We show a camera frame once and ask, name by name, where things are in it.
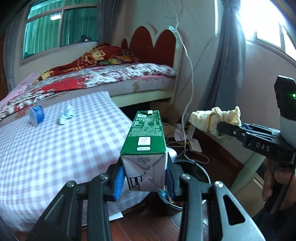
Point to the white router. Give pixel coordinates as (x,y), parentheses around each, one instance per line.
(193,144)

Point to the cream cloth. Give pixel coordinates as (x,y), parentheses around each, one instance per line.
(207,120)

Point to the red heart headboard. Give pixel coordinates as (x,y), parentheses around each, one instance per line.
(158,47)

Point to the black trash bucket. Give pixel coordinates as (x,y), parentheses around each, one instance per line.
(179,175)

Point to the bed with floral mattress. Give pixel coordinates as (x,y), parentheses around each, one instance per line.
(82,79)

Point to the light blue face mask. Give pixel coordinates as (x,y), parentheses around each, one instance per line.
(68,113)

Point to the grey curtain by window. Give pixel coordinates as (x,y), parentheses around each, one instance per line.
(106,17)

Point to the purple checkered tablecloth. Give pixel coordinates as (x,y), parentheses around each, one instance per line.
(37,161)

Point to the brown wooden door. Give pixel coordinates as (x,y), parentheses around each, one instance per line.
(3,83)

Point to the dark blue paper cup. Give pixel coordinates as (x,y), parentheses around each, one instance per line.
(36,114)

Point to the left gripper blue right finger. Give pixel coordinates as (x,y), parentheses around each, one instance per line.
(227,218)

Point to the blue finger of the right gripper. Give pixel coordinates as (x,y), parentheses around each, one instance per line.
(250,127)
(231,130)

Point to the pink sheet on bed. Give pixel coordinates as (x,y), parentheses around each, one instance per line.
(20,88)

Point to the person's right hand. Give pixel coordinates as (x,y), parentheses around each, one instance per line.
(279,186)

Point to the green white carton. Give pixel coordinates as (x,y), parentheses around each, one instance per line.
(144,153)

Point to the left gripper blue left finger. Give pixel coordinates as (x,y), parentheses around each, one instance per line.
(62,219)

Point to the red patterned blanket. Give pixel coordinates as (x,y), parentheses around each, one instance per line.
(101,55)

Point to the grey curtain on right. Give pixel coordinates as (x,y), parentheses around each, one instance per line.
(224,86)

